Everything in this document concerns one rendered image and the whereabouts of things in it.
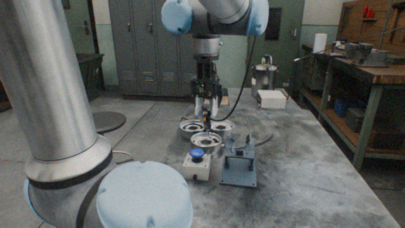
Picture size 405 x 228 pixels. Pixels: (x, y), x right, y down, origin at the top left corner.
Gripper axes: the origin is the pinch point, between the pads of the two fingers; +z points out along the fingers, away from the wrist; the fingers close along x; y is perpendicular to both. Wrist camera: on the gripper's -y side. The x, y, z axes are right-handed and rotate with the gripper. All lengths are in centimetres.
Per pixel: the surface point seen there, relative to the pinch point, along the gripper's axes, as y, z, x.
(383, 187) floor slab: -106, 93, 122
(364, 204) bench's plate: 16.6, 13.2, 42.0
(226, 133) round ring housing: -11.4, 10.3, 5.5
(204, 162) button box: 11.8, 8.7, 1.1
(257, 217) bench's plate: 25.4, 13.2, 15.9
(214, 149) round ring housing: 0.6, 10.5, 2.8
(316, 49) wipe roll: -218, 2, 86
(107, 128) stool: -50, 32, -67
